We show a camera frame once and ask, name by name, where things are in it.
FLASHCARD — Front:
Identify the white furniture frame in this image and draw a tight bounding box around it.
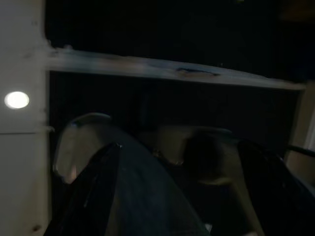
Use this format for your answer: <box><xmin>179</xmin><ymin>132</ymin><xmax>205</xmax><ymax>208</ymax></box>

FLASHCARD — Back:
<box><xmin>0</xmin><ymin>0</ymin><xmax>315</xmax><ymax>236</ymax></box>

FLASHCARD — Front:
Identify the round white light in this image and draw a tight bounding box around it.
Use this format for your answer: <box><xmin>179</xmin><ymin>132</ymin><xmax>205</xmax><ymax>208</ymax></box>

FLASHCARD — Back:
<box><xmin>4</xmin><ymin>91</ymin><xmax>30</xmax><ymax>109</ymax></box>

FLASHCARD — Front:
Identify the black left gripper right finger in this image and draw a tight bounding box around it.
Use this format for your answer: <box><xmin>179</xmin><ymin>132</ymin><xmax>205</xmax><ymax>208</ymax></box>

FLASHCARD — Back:
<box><xmin>237</xmin><ymin>139</ymin><xmax>315</xmax><ymax>236</ymax></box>

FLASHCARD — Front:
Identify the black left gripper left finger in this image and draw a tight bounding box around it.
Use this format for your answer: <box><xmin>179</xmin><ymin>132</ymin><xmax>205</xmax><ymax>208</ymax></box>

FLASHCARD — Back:
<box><xmin>43</xmin><ymin>126</ymin><xmax>210</xmax><ymax>236</ymax></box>

